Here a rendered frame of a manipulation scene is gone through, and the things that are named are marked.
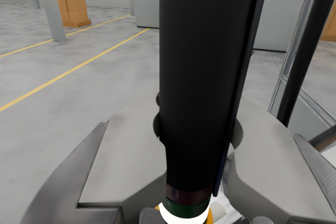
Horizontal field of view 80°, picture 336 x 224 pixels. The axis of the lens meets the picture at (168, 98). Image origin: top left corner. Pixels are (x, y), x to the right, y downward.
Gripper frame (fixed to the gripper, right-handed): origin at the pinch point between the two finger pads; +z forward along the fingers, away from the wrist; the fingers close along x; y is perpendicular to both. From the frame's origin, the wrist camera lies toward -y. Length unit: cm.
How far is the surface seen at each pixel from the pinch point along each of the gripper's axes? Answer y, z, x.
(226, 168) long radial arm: 36.6, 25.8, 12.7
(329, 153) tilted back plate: 25.6, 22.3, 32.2
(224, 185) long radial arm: 34.9, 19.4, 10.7
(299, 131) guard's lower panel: 69, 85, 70
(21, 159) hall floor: 149, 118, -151
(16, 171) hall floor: 149, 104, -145
